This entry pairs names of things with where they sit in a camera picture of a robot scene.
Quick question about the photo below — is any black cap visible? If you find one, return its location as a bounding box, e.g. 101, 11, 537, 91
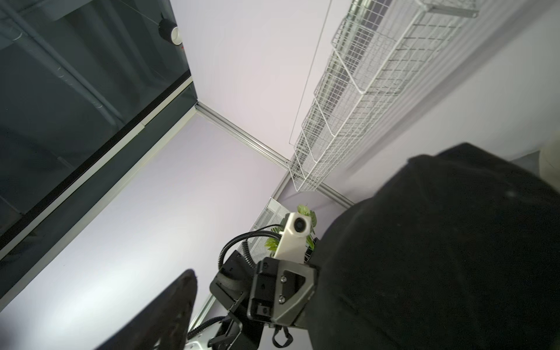
306, 144, 559, 349

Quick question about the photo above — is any long white wire shelf basket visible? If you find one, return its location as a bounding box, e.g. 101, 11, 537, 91
290, 1, 479, 191

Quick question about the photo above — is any cream cap back right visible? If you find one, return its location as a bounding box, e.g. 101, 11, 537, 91
539, 131, 560, 192

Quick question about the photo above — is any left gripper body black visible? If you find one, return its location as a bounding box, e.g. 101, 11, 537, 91
247, 258, 318, 329

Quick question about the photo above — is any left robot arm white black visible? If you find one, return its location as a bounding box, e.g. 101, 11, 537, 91
185, 213, 317, 349

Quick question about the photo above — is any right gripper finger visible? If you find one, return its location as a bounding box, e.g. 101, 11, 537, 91
98, 269, 198, 349

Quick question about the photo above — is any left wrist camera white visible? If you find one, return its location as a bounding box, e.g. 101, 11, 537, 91
273, 212, 312, 264

